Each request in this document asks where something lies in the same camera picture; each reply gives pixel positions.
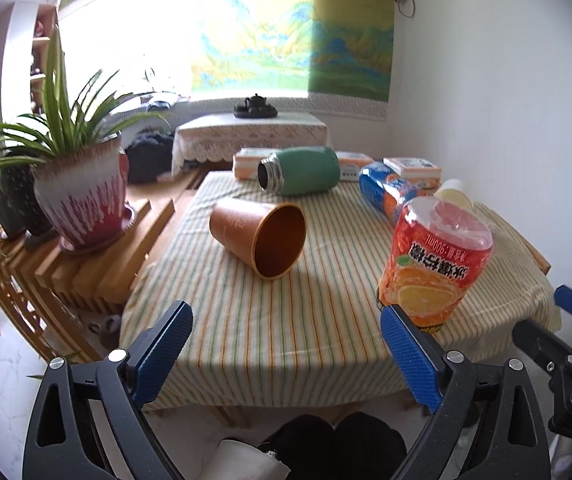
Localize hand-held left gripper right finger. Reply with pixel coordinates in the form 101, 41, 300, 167
380, 304, 552, 480

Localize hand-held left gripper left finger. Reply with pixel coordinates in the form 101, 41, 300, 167
23, 300, 194, 480

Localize brown cup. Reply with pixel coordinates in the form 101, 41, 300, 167
209, 197, 307, 281

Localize white and yellow paper cup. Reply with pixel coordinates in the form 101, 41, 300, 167
433, 178, 474, 211

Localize grey slippers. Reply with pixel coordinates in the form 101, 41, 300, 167
88, 314, 123, 352

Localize orange drink bottle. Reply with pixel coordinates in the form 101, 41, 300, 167
377, 196, 495, 336

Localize wooden slatted plant stand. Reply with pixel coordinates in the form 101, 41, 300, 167
0, 195, 177, 363

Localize striped tablecloth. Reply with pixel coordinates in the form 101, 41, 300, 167
119, 170, 563, 413

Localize black shoes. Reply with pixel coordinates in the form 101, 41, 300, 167
258, 411, 407, 480

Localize blue snack packet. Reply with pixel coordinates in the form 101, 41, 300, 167
358, 161, 434, 228

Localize spider plant in red pot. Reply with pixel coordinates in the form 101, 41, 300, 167
0, 25, 171, 254

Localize orange and white box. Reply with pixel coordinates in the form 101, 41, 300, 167
233, 148, 279, 181
335, 151, 374, 182
383, 157, 442, 191

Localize black bag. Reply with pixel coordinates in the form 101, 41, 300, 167
124, 131, 177, 185

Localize green thermos bottle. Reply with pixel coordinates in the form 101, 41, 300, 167
258, 145, 341, 196

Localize plant in dark pot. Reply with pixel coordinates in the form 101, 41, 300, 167
0, 120, 59, 241

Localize small table with lace cloth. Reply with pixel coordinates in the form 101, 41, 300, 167
172, 112, 331, 177

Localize black tea set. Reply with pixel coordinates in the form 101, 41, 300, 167
234, 94, 277, 120

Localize landscape print curtain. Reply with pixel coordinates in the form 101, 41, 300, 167
191, 0, 397, 122

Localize white wall shelf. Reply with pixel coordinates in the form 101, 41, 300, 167
0, 2, 62, 126

